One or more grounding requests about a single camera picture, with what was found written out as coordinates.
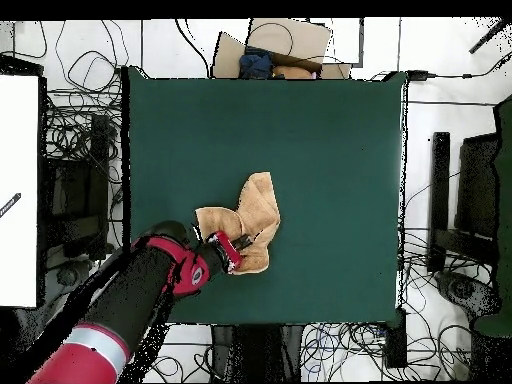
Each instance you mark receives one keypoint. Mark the black upright bar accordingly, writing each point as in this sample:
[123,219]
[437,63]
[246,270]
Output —
[439,192]

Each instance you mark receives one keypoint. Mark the tan terry towel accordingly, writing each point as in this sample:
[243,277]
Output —
[256,208]

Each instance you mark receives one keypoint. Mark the black pen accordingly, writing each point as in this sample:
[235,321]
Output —
[10,204]

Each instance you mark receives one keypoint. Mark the black rod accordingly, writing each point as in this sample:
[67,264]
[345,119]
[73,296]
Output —
[490,36]

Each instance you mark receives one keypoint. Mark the dark green cloth cover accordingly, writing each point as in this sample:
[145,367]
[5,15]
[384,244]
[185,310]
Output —
[504,200]

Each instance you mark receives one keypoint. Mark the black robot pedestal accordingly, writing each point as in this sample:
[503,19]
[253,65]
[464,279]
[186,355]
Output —
[260,352]

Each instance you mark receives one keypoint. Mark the orange cloth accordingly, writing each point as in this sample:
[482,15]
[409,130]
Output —
[292,72]

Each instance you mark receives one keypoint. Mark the dark blue cloth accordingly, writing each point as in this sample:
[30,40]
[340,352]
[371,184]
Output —
[256,64]

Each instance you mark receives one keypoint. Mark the black chair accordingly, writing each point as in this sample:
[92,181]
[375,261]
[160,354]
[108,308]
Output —
[478,188]

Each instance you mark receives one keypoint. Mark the brown cardboard box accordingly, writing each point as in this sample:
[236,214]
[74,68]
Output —
[304,40]

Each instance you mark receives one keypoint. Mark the black stand foot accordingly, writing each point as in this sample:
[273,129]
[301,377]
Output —
[464,290]

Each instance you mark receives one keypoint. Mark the black power strip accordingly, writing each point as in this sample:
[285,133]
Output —
[396,340]

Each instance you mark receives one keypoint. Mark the black power adaptor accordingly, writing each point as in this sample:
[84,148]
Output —
[418,74]

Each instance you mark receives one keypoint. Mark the dark green table cloth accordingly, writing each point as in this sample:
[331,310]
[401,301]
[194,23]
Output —
[340,160]

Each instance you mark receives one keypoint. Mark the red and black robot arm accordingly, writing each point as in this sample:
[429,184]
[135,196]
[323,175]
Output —
[136,288]

